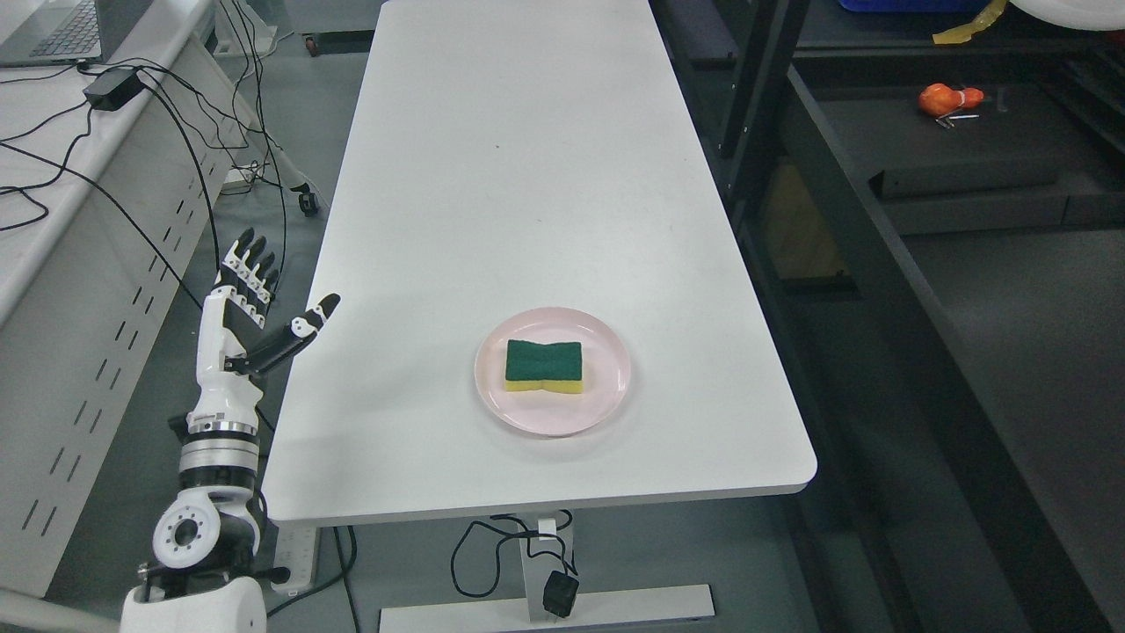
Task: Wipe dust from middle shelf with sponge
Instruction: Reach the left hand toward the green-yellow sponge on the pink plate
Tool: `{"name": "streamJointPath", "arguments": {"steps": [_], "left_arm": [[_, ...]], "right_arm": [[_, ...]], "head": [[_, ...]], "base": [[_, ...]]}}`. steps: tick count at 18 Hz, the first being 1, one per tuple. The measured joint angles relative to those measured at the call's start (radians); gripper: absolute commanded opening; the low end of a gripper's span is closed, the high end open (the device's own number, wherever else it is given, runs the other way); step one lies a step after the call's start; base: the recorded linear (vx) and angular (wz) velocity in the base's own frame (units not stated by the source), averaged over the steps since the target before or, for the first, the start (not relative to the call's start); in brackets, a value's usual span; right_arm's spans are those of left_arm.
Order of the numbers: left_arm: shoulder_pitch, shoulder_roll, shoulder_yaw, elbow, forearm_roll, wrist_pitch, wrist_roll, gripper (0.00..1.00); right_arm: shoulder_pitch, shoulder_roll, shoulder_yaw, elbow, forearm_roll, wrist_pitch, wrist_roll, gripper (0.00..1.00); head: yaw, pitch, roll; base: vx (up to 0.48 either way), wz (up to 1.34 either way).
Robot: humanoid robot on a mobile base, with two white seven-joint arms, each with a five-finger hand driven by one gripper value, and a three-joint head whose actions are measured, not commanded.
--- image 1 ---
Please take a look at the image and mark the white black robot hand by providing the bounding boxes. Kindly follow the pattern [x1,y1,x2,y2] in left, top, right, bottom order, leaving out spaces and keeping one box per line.
[186,229,340,435]

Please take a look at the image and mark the green yellow sponge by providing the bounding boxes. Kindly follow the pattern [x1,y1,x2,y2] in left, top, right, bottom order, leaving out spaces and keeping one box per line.
[504,340,585,394]

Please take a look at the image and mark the black metal shelf rack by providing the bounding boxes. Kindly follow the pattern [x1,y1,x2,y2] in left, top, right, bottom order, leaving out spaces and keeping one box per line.
[651,1,1122,632]

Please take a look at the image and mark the white power strip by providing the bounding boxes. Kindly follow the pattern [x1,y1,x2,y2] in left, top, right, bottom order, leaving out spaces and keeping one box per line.
[271,526,320,597]

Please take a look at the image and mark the white side desk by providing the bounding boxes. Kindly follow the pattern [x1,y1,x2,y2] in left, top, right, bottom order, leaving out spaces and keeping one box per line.
[1,1,240,598]

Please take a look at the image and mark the black power brick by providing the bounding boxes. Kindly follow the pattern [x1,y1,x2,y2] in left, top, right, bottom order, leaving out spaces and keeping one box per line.
[82,67,144,112]

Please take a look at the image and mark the white table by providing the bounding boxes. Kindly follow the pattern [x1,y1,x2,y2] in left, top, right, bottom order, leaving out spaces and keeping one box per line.
[264,1,818,632]

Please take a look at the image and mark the pink plate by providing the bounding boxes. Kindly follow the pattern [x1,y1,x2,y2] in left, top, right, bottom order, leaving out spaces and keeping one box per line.
[474,306,632,437]

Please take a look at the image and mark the black power adapter under table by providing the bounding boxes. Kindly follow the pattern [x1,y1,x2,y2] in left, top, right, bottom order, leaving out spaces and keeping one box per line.
[541,571,581,618]

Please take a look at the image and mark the grey laptop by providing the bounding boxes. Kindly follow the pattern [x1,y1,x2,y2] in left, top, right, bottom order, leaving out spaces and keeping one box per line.
[1,1,153,67]

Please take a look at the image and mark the blue plastic bin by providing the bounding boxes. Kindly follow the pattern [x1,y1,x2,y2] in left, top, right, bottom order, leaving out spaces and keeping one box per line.
[838,0,989,13]

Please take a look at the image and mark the orange toy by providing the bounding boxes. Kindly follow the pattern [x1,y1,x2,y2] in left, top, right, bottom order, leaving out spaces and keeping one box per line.
[917,83,986,119]

